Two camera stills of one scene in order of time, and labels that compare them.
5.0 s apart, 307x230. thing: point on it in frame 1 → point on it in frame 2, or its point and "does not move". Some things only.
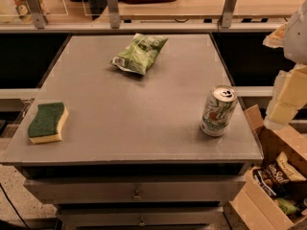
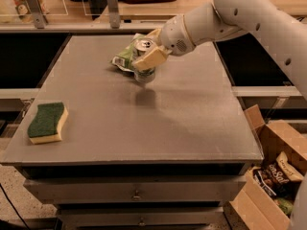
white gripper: [297, 38] → [174, 35]
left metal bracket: [34, 6] does not move
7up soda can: [219, 109] → [140, 48]
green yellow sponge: [45, 125] does not move
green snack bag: [288, 207] does not move
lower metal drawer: [73, 218] does not move
